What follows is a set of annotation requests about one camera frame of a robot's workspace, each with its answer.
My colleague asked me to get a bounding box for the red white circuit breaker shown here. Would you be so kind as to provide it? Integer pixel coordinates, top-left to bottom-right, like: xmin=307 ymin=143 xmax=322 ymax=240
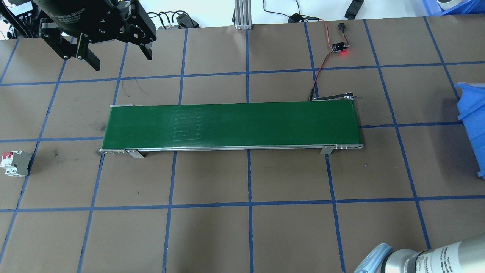
xmin=0 ymin=150 xmax=33 ymax=178

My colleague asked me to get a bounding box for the white mug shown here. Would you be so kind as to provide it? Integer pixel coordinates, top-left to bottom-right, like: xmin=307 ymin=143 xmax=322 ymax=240
xmin=436 ymin=0 xmax=463 ymax=11

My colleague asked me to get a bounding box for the green conveyor belt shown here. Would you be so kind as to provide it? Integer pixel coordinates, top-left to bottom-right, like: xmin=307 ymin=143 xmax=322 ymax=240
xmin=99 ymin=92 xmax=365 ymax=159

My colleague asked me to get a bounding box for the red power wire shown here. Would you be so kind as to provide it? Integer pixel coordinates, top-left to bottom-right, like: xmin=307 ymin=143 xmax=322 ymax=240
xmin=302 ymin=16 xmax=336 ymax=47

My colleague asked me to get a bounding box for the red black motor wire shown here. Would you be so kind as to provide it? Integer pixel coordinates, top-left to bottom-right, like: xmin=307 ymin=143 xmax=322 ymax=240
xmin=308 ymin=51 xmax=336 ymax=102

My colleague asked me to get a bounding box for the aluminium extrusion post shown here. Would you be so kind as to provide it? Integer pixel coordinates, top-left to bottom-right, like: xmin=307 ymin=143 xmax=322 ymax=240
xmin=234 ymin=0 xmax=253 ymax=30

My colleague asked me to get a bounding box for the blue bin with pipe fittings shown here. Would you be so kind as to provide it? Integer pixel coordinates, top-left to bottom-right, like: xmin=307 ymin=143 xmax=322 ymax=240
xmin=422 ymin=0 xmax=485 ymax=16

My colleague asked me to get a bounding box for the black barrel connector with lead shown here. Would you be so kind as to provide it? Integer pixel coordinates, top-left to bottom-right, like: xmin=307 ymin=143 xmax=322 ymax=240
xmin=337 ymin=22 xmax=351 ymax=45

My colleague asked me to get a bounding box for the blue plastic bin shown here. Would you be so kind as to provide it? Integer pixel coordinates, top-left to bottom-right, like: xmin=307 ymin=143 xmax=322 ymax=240
xmin=454 ymin=82 xmax=485 ymax=180

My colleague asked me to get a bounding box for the black power adapter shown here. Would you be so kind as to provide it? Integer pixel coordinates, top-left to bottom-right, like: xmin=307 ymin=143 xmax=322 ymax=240
xmin=175 ymin=12 xmax=200 ymax=29
xmin=344 ymin=0 xmax=365 ymax=20

